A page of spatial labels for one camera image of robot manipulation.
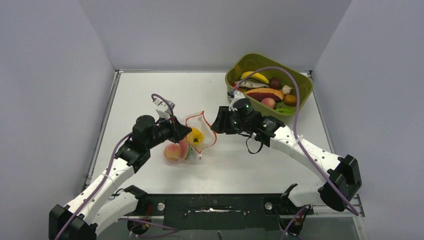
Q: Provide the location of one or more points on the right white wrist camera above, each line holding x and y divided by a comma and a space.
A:
234, 97

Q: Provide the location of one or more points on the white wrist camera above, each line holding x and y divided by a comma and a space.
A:
163, 110
234, 97

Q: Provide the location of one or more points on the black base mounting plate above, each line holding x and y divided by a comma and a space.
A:
233, 211

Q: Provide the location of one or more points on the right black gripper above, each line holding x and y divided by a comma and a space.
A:
221, 125

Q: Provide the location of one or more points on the dark purple plum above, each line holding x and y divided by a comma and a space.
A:
275, 84

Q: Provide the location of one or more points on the brown kiwi fruit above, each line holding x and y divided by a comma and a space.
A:
290, 100

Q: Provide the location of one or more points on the white garlic bulb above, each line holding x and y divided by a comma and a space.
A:
286, 90

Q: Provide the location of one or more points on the small pink peach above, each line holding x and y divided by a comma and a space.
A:
269, 102

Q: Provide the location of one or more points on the yellow banana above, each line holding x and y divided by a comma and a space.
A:
256, 76

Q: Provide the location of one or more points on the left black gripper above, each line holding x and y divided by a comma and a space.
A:
178, 131

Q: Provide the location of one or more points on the watermelon slice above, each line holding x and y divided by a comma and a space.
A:
186, 149

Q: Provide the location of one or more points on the clear zip bag orange zipper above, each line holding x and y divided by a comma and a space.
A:
199, 121

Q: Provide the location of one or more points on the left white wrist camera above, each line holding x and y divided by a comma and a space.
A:
163, 110

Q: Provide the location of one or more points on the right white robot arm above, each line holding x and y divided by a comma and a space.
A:
340, 177

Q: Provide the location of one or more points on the papaya slice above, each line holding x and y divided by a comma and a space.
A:
260, 94

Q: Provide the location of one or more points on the grey fish toy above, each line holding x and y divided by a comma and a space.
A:
251, 84

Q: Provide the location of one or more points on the green toy food piece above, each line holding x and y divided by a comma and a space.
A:
285, 111

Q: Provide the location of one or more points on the yellow bell pepper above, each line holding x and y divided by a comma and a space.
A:
195, 137

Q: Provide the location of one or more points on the peach fruit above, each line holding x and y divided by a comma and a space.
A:
172, 153

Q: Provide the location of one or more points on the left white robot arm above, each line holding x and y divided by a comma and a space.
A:
91, 212

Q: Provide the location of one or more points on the olive green plastic bin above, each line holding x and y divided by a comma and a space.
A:
301, 84

